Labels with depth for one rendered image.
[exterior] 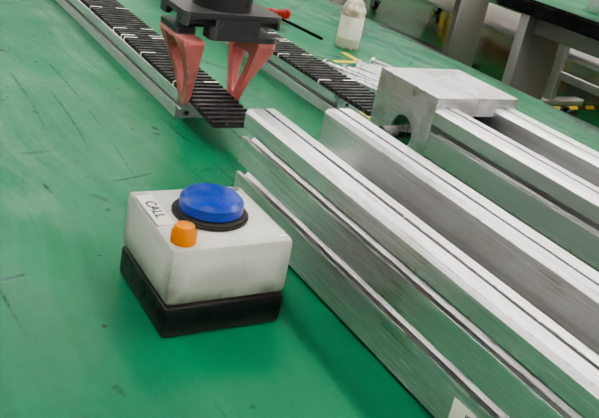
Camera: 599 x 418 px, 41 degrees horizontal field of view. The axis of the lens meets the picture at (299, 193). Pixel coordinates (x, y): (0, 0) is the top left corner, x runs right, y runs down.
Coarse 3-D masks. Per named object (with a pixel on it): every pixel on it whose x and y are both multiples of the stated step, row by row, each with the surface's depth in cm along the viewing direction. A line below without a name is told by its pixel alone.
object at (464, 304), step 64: (256, 128) 61; (256, 192) 62; (320, 192) 56; (384, 192) 60; (448, 192) 54; (320, 256) 54; (384, 256) 50; (448, 256) 45; (512, 256) 49; (384, 320) 49; (448, 320) 44; (512, 320) 40; (576, 320) 45; (448, 384) 44; (512, 384) 40; (576, 384) 36
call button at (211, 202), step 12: (192, 192) 49; (204, 192) 50; (216, 192) 50; (228, 192) 50; (180, 204) 49; (192, 204) 48; (204, 204) 48; (216, 204) 48; (228, 204) 49; (240, 204) 49; (192, 216) 48; (204, 216) 48; (216, 216) 48; (228, 216) 48; (240, 216) 49
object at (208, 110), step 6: (198, 108) 77; (204, 108) 77; (210, 108) 78; (216, 108) 78; (222, 108) 78; (228, 108) 79; (234, 108) 79; (240, 108) 79; (204, 114) 76; (210, 114) 76; (216, 114) 77; (222, 114) 77; (228, 114) 77; (234, 114) 78; (240, 114) 78
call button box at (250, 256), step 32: (160, 192) 52; (128, 224) 51; (160, 224) 48; (224, 224) 49; (256, 224) 50; (128, 256) 52; (160, 256) 47; (192, 256) 46; (224, 256) 47; (256, 256) 48; (288, 256) 50; (160, 288) 47; (192, 288) 47; (224, 288) 48; (256, 288) 49; (160, 320) 47; (192, 320) 48; (224, 320) 49; (256, 320) 50
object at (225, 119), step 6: (210, 120) 75; (216, 120) 75; (222, 120) 75; (228, 120) 76; (234, 120) 76; (240, 120) 76; (216, 126) 75; (222, 126) 75; (228, 126) 75; (234, 126) 76; (240, 126) 76
